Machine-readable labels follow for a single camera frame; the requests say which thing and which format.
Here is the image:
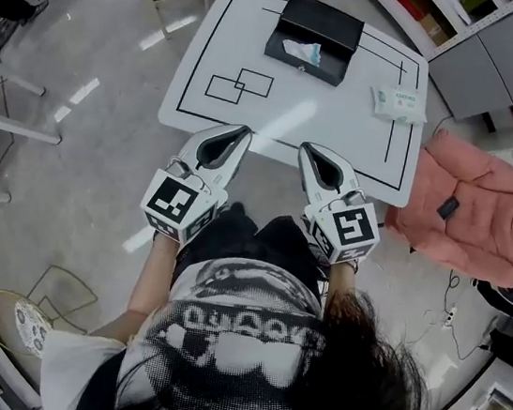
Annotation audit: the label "grey cabinet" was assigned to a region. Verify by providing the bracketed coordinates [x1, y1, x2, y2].
[419, 0, 513, 130]

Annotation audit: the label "white green wipes pack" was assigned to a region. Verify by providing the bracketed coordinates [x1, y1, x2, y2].
[367, 83, 432, 128]

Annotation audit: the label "white shelf unit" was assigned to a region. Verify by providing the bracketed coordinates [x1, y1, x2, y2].
[343, 0, 513, 71]

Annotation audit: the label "patterned round cushion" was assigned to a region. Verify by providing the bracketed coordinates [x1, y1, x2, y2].
[7, 298, 57, 360]

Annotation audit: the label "black floor cable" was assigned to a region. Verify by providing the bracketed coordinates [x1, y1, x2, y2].
[415, 266, 510, 368]

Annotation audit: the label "black tag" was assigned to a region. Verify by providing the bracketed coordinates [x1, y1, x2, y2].
[435, 196, 461, 222]

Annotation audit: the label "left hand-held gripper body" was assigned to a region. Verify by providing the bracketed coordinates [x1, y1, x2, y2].
[136, 154, 240, 252]

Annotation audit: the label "person's right forearm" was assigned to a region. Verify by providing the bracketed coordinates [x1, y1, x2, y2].
[323, 258, 360, 310]

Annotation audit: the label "person's left forearm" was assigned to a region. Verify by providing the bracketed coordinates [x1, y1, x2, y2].
[126, 228, 183, 324]

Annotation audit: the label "white teal item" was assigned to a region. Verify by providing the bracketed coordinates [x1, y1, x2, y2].
[278, 37, 326, 68]

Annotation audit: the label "gold wire chair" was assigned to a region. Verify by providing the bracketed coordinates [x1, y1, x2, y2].
[0, 256, 103, 366]

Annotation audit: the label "person's printed white shirt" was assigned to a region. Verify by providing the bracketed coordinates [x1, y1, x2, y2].
[34, 232, 347, 410]

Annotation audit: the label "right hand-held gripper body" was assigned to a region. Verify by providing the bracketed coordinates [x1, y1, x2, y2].
[295, 179, 387, 271]

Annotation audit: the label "black box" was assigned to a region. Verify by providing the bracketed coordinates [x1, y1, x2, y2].
[261, 0, 369, 91]

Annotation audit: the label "person's black trousers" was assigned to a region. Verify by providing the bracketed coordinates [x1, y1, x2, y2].
[173, 194, 338, 300]

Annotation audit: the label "pink quilted jacket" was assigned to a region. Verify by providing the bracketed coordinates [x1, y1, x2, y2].
[378, 123, 513, 290]

